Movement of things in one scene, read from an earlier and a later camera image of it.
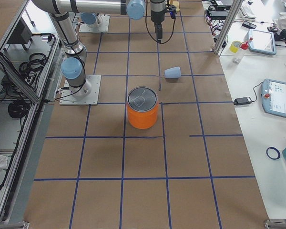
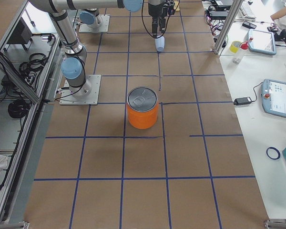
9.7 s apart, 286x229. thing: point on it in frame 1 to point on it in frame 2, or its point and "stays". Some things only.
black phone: [249, 25] stays
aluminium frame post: [233, 11] stays
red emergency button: [244, 45] stays
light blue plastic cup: [172, 72] to [160, 43]
